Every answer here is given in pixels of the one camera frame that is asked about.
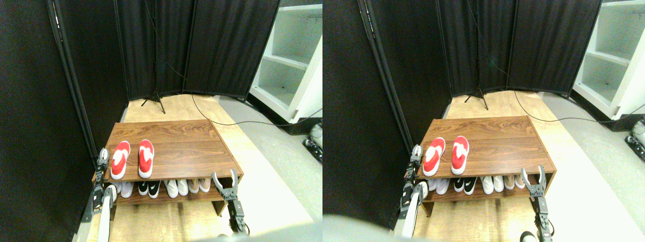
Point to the grey machine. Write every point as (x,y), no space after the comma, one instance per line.
(639,132)
(315,135)

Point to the beige shoe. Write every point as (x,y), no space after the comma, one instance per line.
(509,182)
(518,181)
(204,185)
(193,186)

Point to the black shoe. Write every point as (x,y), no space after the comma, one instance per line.
(142,188)
(458,184)
(153,190)
(469,186)

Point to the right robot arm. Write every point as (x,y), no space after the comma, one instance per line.
(242,225)
(546,226)

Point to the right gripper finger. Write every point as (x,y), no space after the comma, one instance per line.
(220,186)
(529,183)
(235,189)
(542,185)

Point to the white shelf unit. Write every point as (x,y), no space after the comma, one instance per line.
(604,70)
(282,75)

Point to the red shoe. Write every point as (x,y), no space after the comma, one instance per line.
(434,157)
(120,161)
(146,159)
(460,155)

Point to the brown shoe rack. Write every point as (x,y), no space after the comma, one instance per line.
(504,146)
(186,151)

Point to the grey curtain foot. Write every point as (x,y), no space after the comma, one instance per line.
(88,214)

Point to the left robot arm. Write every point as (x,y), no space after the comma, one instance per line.
(413,217)
(105,222)

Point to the black curtain pole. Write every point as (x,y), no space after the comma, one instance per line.
(73,80)
(384,80)

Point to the black stand foot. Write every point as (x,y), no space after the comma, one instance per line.
(156,96)
(479,93)

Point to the white shoe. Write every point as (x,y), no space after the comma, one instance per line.
(182,187)
(119,188)
(128,189)
(172,189)
(433,185)
(487,185)
(498,184)
(443,186)

